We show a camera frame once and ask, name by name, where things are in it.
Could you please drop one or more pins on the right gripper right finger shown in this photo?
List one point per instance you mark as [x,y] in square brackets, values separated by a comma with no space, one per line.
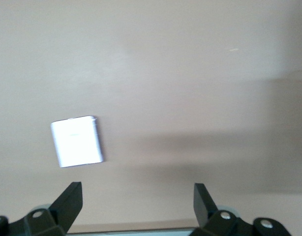
[215,221]

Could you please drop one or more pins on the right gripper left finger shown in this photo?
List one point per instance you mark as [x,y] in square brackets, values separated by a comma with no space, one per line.
[65,204]

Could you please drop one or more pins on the lavender flip phone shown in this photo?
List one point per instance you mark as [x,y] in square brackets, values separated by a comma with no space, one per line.
[77,141]

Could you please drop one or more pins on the silver closed laptop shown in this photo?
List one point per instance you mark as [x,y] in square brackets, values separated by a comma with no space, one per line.
[131,232]

